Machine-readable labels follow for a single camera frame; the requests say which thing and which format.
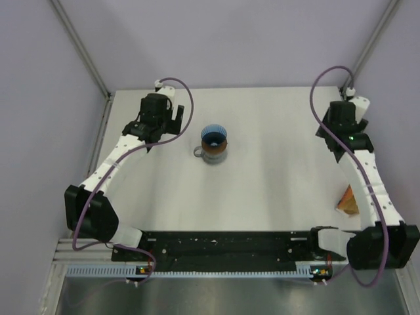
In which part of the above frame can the blue glass ribbed dripper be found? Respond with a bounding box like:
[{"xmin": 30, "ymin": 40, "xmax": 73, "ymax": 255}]
[{"xmin": 201, "ymin": 124, "xmax": 227, "ymax": 146}]

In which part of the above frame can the brown wooden dripper ring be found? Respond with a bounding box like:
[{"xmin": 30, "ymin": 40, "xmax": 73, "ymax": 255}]
[{"xmin": 200, "ymin": 137, "xmax": 229, "ymax": 157}]

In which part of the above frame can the grey glass coffee server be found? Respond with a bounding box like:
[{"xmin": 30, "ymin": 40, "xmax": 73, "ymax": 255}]
[{"xmin": 193, "ymin": 146, "xmax": 228, "ymax": 165}]

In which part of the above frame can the orange coffee filter packet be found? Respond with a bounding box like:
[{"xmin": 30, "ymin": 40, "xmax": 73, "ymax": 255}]
[{"xmin": 335, "ymin": 185, "xmax": 360, "ymax": 217}]

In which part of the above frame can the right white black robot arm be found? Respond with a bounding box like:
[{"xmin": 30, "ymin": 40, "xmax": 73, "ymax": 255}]
[{"xmin": 306, "ymin": 97, "xmax": 419, "ymax": 270}]

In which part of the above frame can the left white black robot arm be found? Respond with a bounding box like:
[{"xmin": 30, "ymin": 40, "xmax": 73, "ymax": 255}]
[{"xmin": 64, "ymin": 87, "xmax": 184, "ymax": 261}]

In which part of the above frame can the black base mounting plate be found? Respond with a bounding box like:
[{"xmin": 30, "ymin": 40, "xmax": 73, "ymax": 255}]
[{"xmin": 111, "ymin": 231, "xmax": 348, "ymax": 263}]

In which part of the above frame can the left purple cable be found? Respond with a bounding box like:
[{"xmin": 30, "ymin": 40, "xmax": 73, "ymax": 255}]
[{"xmin": 71, "ymin": 77, "xmax": 194, "ymax": 285}]

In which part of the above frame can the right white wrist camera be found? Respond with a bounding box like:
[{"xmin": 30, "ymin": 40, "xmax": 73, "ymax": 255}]
[{"xmin": 343, "ymin": 87, "xmax": 370, "ymax": 123}]

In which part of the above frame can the right aluminium corner post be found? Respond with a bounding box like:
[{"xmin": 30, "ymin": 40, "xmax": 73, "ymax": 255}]
[{"xmin": 340, "ymin": 0, "xmax": 403, "ymax": 92}]

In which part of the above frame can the aluminium corner post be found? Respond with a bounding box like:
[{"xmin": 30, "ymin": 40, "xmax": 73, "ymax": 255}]
[
  {"xmin": 340, "ymin": 0, "xmax": 403, "ymax": 92},
  {"xmin": 48, "ymin": 0, "xmax": 111, "ymax": 99}
]

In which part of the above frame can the left aluminium corner post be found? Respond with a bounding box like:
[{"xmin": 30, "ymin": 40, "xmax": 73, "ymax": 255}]
[{"xmin": 48, "ymin": 0, "xmax": 111, "ymax": 99}]

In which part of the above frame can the aluminium front frame rail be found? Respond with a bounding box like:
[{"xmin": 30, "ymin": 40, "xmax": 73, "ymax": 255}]
[{"xmin": 52, "ymin": 239, "xmax": 113, "ymax": 264}]

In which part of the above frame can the grey slotted cable duct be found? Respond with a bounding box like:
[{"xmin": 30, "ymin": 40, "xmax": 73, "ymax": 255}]
[{"xmin": 66, "ymin": 264, "xmax": 331, "ymax": 279}]

